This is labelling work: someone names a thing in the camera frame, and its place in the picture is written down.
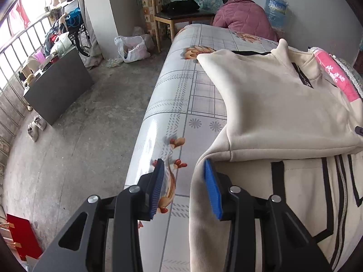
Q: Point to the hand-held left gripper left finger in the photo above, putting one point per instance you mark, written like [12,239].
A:
[157,188]

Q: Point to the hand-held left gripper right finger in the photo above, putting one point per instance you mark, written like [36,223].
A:
[213,189]

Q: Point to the cream zip sweatshirt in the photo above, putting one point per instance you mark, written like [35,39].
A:
[269,104]

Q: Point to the floral checked tablecloth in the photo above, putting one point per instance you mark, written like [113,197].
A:
[175,90]

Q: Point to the grey cabinet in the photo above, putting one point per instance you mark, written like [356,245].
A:
[59,87]

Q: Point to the white plastic bag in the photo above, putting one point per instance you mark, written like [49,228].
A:
[132,48]

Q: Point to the pink blanket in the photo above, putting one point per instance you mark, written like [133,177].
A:
[337,76]

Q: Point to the wheelchair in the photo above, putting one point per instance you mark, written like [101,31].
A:
[80,38]

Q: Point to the wooden chair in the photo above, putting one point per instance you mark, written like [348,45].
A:
[158,19]

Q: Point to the pink plastic container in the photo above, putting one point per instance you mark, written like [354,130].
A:
[39,56]

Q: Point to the grey patterned blanket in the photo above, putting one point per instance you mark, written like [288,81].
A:
[354,72]

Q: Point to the black bag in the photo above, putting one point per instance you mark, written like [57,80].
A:
[181,5]

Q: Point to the blue water bottle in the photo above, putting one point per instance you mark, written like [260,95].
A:
[275,11]

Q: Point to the metal window railing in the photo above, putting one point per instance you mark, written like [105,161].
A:
[21,35]

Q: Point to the red hanging cloth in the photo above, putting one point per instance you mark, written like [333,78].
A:
[20,12]

